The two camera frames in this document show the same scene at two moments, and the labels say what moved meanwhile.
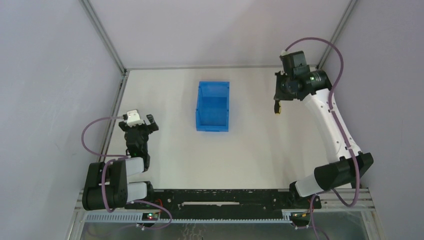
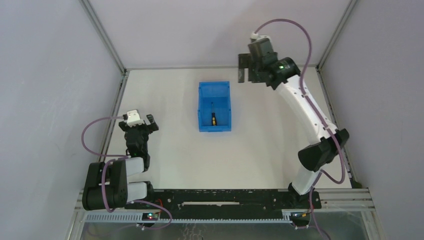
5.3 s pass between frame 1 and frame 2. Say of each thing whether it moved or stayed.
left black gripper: stayed
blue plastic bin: stayed
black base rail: stayed
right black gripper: moved
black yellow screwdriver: moved
